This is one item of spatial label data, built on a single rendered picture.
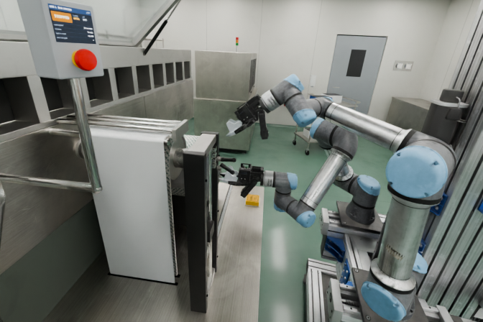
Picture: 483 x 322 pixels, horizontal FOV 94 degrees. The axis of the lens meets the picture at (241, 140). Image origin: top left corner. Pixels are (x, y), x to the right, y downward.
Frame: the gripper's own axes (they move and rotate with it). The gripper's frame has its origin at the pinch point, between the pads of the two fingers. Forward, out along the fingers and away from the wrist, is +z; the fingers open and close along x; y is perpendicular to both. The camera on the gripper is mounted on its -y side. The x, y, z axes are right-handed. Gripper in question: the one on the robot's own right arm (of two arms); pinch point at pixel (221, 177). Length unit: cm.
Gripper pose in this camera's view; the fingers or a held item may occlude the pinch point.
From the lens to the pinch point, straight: 110.9
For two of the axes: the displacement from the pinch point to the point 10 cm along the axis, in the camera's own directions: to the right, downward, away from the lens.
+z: -9.9, -0.9, 0.9
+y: 0.5, -9.3, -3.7
